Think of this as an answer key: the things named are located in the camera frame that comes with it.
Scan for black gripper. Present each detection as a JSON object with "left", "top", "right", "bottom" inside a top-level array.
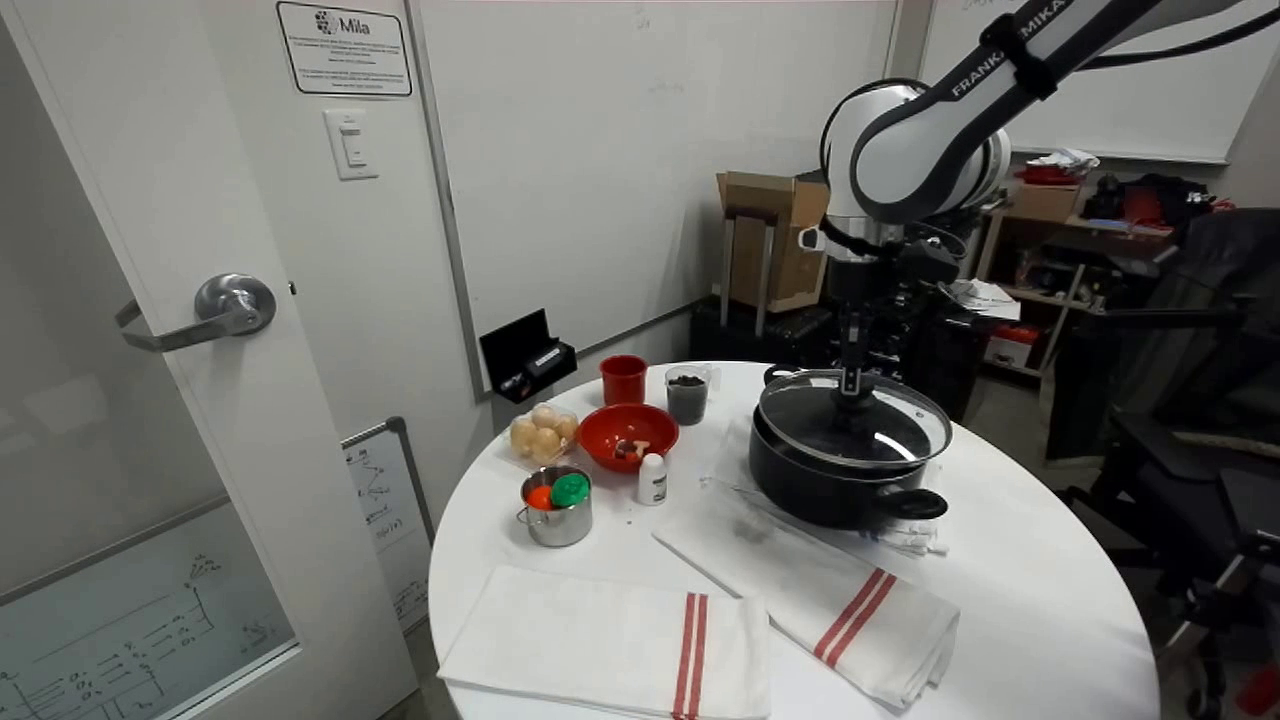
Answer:
[{"left": 831, "top": 257, "right": 914, "bottom": 399}]

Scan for glass lid black knob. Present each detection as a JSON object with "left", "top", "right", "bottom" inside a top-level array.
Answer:
[{"left": 752, "top": 364, "right": 959, "bottom": 478}]

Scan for black cooking pot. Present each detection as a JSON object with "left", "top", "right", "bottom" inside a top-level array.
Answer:
[{"left": 746, "top": 376, "right": 954, "bottom": 533}]

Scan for black bin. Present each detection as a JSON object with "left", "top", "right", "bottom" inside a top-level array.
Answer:
[{"left": 914, "top": 305, "right": 996, "bottom": 423}]

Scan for white red box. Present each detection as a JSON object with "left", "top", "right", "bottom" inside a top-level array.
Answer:
[{"left": 981, "top": 325, "right": 1045, "bottom": 381}]

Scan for small grey cup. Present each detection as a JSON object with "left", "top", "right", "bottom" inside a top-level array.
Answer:
[{"left": 666, "top": 374, "right": 711, "bottom": 427}]

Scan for wooden shelf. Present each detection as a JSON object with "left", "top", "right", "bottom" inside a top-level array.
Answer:
[{"left": 977, "top": 177, "right": 1186, "bottom": 391}]

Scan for red mug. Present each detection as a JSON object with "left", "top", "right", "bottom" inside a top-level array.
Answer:
[{"left": 597, "top": 353, "right": 651, "bottom": 413}]

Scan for small white bottle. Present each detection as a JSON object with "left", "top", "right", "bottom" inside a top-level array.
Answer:
[{"left": 632, "top": 447, "right": 674, "bottom": 507}]

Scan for red bowl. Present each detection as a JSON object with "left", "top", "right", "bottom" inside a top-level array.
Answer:
[{"left": 573, "top": 399, "right": 686, "bottom": 479}]

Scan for folded white towel red stripes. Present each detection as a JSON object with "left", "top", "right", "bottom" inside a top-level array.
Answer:
[{"left": 651, "top": 514, "right": 965, "bottom": 717}]

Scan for metal cup with coloured items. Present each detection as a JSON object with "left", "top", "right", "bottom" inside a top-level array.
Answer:
[{"left": 517, "top": 462, "right": 601, "bottom": 551}]

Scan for black open case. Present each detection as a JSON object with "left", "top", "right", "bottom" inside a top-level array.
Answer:
[{"left": 478, "top": 310, "right": 584, "bottom": 409}]

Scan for black office chair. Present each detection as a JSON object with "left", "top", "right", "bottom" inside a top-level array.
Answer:
[{"left": 1045, "top": 205, "right": 1280, "bottom": 720}]

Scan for flat white towel red stripes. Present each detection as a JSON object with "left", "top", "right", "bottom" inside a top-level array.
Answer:
[{"left": 437, "top": 566, "right": 775, "bottom": 720}]

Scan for small framed whiteboard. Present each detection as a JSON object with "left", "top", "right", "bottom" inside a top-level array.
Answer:
[{"left": 339, "top": 413, "right": 441, "bottom": 634}]

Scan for white door with glass panel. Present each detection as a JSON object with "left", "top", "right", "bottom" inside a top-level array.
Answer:
[{"left": 0, "top": 0, "right": 420, "bottom": 720}]

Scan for large wall whiteboard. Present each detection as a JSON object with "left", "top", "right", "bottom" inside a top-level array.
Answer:
[{"left": 916, "top": 0, "right": 1280, "bottom": 174}]

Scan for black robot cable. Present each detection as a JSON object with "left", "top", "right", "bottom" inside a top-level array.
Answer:
[{"left": 1075, "top": 5, "right": 1280, "bottom": 72}]

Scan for white light switch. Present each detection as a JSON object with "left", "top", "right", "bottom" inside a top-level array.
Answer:
[{"left": 319, "top": 103, "right": 386, "bottom": 183}]

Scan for white wall sign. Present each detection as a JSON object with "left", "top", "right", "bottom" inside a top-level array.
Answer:
[{"left": 274, "top": 0, "right": 416, "bottom": 101}]

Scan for silver door lever handle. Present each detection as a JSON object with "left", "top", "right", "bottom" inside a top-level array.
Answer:
[{"left": 111, "top": 269, "right": 282, "bottom": 355}]

